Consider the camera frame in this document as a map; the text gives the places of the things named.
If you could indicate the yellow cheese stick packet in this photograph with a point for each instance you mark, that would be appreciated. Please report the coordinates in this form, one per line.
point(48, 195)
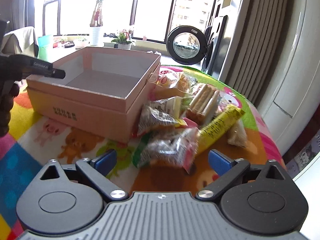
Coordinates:
point(218, 127)

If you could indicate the small beige snack packet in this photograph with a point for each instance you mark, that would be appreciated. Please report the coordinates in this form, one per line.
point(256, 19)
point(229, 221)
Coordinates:
point(236, 135)

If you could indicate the white air conditioner unit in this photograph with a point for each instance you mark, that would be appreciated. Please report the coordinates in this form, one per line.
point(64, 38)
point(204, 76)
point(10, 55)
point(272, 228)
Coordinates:
point(292, 95)

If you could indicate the wafer biscuit clear packet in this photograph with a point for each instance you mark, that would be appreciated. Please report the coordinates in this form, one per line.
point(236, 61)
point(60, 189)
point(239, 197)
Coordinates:
point(203, 105)

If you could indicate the green plastic bucket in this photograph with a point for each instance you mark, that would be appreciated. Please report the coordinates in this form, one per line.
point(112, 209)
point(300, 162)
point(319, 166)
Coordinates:
point(45, 47)

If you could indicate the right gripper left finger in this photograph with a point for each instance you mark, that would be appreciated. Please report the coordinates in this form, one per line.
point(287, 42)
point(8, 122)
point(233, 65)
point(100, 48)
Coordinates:
point(93, 174)

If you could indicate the colourful cartoon play mat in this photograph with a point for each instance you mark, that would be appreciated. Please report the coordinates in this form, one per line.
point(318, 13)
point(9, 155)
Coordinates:
point(34, 139)

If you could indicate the dark grey washing machine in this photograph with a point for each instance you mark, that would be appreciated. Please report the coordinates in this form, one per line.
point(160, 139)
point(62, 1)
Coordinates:
point(214, 35)

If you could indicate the tall plant white pot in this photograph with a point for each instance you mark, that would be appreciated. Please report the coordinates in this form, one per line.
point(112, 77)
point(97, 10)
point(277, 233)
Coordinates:
point(96, 24)

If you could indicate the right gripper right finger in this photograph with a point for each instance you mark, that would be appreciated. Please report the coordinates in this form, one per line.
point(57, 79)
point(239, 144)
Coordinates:
point(230, 172)

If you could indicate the sesame snack packet front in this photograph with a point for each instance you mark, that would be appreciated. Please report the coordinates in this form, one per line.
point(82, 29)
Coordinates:
point(174, 147)

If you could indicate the pink cardboard box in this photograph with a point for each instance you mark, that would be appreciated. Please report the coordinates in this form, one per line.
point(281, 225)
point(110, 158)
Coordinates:
point(102, 92)

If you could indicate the pink flowering potted plant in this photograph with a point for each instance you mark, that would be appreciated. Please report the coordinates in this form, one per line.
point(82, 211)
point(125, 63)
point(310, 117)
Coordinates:
point(124, 40)

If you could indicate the beige cloth covered chair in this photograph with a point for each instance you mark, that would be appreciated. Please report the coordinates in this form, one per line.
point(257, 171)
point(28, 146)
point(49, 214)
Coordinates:
point(20, 41)

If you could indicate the round washing machine door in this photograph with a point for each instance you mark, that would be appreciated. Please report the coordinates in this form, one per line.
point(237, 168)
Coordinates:
point(187, 45)

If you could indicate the yellow bread bun packet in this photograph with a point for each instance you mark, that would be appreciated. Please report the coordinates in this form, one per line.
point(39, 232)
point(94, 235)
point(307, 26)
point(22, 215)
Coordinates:
point(172, 84)

